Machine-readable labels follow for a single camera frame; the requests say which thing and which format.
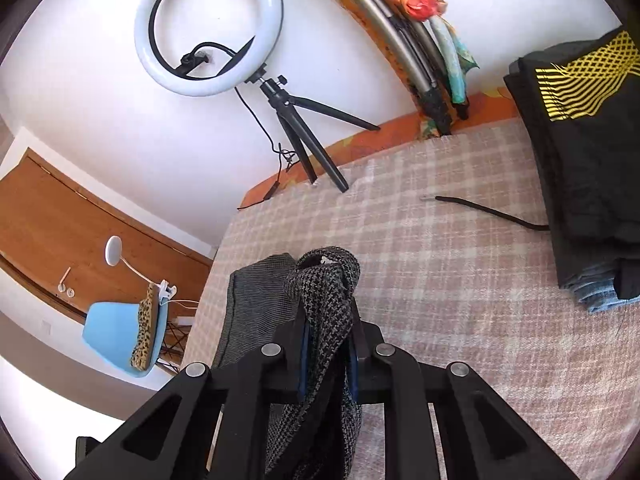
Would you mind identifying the leopard print cloth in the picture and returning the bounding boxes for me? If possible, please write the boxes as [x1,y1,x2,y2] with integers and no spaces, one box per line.
[130,285,160,372]

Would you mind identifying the light blue chair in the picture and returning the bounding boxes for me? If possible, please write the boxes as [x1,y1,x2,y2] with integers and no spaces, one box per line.
[82,301,168,378]

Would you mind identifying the silver door handle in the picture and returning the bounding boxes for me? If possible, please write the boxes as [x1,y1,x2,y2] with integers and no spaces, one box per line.
[58,266,75,298]

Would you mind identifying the grey houndstooth pants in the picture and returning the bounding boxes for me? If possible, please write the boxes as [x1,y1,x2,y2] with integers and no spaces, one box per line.
[213,246,362,479]

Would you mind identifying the orange bed sheet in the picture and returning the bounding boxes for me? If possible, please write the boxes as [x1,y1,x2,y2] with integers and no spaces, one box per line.
[240,87,518,209]

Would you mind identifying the black cord on bed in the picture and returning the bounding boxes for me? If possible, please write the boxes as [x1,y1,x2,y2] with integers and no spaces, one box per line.
[418,194,551,233]

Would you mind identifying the wooden door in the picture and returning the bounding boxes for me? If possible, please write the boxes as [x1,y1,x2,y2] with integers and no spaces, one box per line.
[1,151,213,323]

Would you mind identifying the black mini tripod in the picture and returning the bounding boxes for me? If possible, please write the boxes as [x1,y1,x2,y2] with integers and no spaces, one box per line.
[248,70,380,193]

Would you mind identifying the black ring light cable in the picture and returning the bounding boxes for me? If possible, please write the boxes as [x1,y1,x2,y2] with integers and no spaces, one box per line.
[235,84,302,212]

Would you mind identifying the folded blue jeans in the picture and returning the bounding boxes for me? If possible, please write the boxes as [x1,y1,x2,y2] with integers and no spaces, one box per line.
[564,259,639,313]

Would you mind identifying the folded silver tripod stand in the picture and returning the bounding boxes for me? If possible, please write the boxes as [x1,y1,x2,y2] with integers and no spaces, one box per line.
[352,0,452,136]

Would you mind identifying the white clip desk lamp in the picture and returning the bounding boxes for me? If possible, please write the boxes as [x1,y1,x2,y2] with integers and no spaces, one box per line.
[104,235,178,301]

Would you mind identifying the black garment yellow mesh print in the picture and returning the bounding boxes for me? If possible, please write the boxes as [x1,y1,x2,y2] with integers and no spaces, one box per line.
[504,27,639,301]

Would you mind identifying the white ring light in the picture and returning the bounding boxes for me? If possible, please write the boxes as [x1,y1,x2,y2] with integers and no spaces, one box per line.
[134,0,284,96]

